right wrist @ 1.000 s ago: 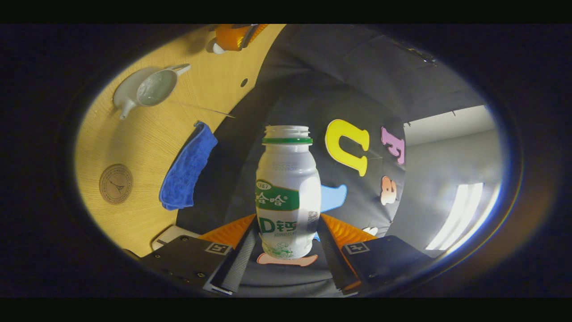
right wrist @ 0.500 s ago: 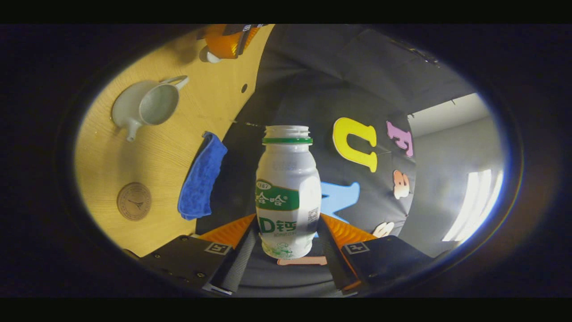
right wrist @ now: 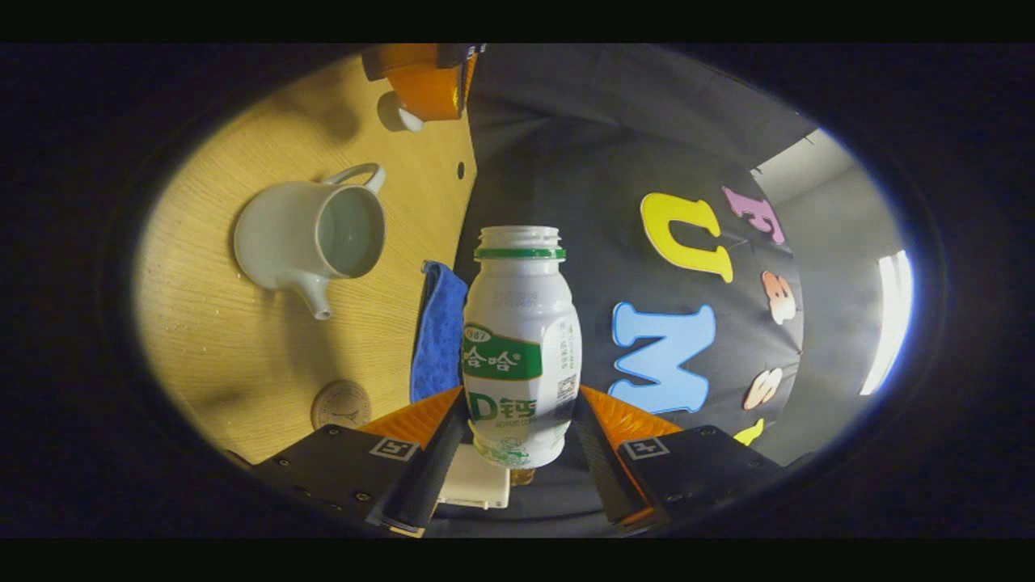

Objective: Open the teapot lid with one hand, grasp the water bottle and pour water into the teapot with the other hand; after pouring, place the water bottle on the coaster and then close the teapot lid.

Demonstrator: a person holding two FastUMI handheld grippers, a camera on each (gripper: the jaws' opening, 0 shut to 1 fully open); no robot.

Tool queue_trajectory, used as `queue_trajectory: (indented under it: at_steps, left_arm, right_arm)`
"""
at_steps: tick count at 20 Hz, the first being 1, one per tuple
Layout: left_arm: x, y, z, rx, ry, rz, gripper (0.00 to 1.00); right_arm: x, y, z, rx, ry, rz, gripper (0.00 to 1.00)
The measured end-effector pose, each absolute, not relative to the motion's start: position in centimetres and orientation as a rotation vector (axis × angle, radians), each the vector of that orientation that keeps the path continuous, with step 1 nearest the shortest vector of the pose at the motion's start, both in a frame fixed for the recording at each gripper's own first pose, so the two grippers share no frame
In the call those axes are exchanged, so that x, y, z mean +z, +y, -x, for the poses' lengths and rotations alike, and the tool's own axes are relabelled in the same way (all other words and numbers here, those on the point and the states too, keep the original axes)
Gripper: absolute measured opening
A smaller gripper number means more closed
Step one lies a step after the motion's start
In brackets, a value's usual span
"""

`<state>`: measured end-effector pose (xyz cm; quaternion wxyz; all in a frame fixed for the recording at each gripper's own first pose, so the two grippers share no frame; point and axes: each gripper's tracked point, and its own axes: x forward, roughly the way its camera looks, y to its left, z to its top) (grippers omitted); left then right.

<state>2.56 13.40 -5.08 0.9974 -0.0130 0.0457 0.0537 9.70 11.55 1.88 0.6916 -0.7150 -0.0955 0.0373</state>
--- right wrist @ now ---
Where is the ceiling light panel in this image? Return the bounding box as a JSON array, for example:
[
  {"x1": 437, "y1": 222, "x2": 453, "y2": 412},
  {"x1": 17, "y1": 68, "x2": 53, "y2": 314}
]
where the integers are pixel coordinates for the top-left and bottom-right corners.
[{"x1": 859, "y1": 249, "x2": 915, "y2": 397}]

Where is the white teacup lid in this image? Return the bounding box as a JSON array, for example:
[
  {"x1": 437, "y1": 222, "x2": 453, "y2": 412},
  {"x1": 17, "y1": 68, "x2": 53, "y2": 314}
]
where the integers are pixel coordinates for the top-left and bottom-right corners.
[{"x1": 394, "y1": 91, "x2": 425, "y2": 133}]

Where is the white ceramic teacup with spout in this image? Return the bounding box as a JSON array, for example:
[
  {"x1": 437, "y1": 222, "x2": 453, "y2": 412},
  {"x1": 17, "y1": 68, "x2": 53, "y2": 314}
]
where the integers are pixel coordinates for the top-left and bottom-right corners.
[{"x1": 233, "y1": 162, "x2": 387, "y2": 321}]

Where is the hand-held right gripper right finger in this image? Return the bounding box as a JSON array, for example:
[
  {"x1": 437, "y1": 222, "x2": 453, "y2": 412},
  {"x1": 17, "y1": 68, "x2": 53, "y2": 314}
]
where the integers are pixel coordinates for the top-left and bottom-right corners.
[{"x1": 572, "y1": 385, "x2": 785, "y2": 530}]

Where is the round brown coaster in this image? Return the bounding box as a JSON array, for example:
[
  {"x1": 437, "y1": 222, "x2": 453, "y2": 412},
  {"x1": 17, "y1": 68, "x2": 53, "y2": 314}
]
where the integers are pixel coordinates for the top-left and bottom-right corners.
[{"x1": 311, "y1": 380, "x2": 373, "y2": 431}]

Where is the white water bottle green label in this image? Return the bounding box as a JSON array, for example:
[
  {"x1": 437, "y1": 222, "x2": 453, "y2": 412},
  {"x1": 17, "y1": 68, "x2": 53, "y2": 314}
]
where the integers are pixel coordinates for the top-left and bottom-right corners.
[{"x1": 461, "y1": 226, "x2": 583, "y2": 470}]

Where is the blue towel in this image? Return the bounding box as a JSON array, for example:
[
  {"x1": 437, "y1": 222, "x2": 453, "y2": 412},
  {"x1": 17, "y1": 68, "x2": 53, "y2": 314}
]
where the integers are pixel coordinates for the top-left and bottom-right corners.
[{"x1": 410, "y1": 260, "x2": 470, "y2": 403}]

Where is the white toaster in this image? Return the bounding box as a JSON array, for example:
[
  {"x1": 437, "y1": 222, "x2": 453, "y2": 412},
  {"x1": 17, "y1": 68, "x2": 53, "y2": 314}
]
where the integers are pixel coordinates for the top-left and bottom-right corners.
[{"x1": 437, "y1": 442, "x2": 512, "y2": 510}]

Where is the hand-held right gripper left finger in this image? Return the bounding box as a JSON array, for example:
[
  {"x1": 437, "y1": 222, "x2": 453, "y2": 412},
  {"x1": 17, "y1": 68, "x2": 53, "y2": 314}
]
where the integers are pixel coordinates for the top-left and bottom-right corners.
[{"x1": 251, "y1": 386, "x2": 470, "y2": 538}]

